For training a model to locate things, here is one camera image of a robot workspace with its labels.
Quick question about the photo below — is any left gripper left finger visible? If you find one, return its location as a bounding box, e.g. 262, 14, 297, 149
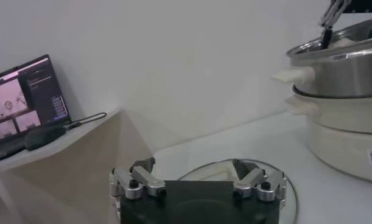
110, 156, 167, 200

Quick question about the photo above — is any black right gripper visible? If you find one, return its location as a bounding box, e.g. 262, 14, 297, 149
320, 0, 372, 49

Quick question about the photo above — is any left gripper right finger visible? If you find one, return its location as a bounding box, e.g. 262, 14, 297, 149
231, 158, 289, 203

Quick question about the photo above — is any white steamed baozi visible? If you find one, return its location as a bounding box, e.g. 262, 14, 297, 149
327, 36, 359, 49

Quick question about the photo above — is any round glass pot lid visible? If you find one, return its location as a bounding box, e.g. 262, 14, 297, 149
177, 158, 299, 224

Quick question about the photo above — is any stainless steel steamer basket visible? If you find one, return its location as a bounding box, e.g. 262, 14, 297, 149
271, 18, 372, 99

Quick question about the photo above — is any white side table with mouse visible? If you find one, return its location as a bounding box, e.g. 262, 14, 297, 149
0, 108, 153, 224

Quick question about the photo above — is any cream electric cooking pot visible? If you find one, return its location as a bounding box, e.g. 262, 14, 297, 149
284, 93, 372, 183

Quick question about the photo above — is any black computer mouse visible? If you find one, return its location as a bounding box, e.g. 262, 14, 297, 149
24, 125, 68, 152

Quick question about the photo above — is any black laptop with dark screen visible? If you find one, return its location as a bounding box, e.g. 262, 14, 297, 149
0, 54, 71, 164

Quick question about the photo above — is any black looped usb cable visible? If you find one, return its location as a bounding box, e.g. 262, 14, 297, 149
63, 111, 108, 130

